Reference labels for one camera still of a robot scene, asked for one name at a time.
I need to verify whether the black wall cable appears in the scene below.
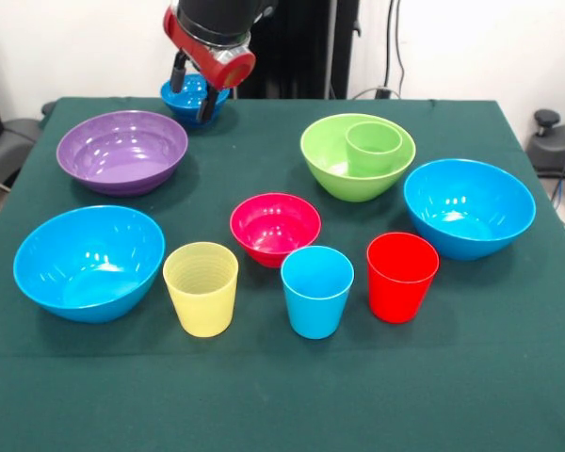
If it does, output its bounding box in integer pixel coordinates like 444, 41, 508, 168
347, 0, 406, 100

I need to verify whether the pink bowl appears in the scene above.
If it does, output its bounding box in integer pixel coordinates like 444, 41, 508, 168
229, 192, 323, 269

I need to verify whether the yellow cup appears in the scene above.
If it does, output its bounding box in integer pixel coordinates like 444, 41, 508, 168
162, 241, 240, 338

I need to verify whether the green bowl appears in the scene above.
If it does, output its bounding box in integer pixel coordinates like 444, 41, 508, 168
299, 112, 417, 203

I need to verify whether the red cup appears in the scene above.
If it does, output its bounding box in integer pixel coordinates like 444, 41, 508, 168
366, 232, 441, 325

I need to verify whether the grey pedestal foot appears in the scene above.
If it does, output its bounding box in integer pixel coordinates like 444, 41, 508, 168
0, 117, 44, 189
525, 108, 565, 173

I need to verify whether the dark green tablecloth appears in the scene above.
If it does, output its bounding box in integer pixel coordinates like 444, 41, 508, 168
0, 96, 565, 452

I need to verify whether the purple bowl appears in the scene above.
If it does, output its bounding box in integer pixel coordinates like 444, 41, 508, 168
56, 109, 189, 198

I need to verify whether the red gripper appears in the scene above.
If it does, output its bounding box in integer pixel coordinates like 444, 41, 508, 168
163, 5, 257, 123

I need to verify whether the light blue cup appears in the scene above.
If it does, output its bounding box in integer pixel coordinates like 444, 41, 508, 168
280, 245, 355, 340

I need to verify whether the small dark blue bowl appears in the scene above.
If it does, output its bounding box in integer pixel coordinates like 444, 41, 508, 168
159, 73, 231, 129

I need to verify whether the large light blue bowl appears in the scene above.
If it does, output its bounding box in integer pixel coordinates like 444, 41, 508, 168
12, 204, 167, 324
402, 158, 538, 262

